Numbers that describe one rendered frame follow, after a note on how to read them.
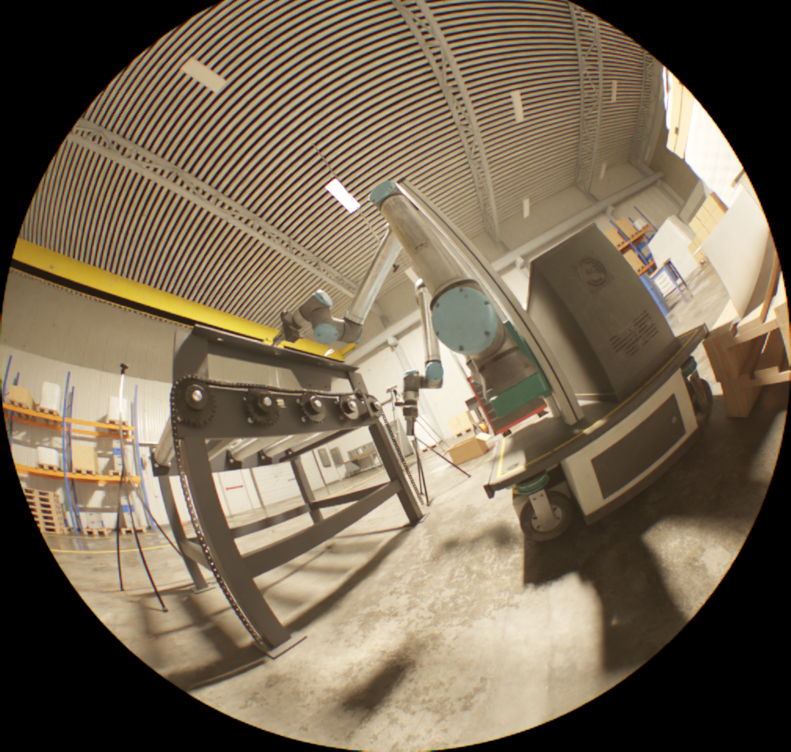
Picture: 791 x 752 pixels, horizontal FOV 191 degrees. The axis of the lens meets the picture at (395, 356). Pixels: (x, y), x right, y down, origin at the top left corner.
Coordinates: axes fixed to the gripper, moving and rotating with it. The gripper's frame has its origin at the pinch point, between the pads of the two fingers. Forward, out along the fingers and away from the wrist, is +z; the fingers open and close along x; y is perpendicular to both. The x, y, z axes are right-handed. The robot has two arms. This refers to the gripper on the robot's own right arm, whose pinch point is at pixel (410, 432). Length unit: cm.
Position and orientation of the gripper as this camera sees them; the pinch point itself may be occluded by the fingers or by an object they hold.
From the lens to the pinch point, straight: 128.5
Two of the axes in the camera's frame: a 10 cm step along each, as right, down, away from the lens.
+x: 3.6, 3.3, 8.7
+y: 9.3, -1.0, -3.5
